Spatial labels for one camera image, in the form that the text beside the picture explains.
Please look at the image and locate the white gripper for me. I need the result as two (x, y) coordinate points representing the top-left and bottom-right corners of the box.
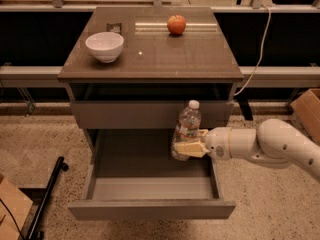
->
(174, 127), (231, 160)

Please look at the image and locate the open grey middle drawer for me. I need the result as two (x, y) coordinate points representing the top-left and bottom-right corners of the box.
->
(68, 129), (235, 220)

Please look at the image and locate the white ceramic bowl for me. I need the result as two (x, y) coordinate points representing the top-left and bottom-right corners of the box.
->
(85, 32), (124, 63)

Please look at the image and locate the cardboard box right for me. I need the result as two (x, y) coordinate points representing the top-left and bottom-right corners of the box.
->
(290, 88), (320, 145)

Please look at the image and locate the cardboard box left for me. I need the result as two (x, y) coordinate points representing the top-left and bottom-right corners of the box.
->
(0, 174), (33, 240)

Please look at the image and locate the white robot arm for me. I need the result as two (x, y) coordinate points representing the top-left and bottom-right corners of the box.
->
(172, 119), (320, 181)

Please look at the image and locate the clear plastic water bottle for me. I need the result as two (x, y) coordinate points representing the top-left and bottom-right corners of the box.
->
(171, 100), (201, 161)

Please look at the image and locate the white cable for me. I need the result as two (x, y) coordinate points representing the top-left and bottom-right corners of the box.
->
(233, 4), (272, 97)

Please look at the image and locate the grey upper drawer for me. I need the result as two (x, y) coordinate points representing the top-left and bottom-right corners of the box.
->
(70, 101), (234, 129)

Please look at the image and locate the grey drawer cabinet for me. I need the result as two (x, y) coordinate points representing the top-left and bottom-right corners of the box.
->
(57, 6), (244, 158)

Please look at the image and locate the red apple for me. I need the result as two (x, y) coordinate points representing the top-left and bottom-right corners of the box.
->
(167, 15), (186, 35)

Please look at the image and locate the small square tag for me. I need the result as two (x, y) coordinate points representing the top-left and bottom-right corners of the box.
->
(106, 23), (122, 34)

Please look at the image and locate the cardboard box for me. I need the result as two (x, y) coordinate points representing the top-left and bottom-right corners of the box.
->
(0, 174), (33, 240)
(290, 88), (320, 145)

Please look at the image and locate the black metal bar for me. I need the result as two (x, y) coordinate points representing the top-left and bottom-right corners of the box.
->
(26, 156), (69, 240)

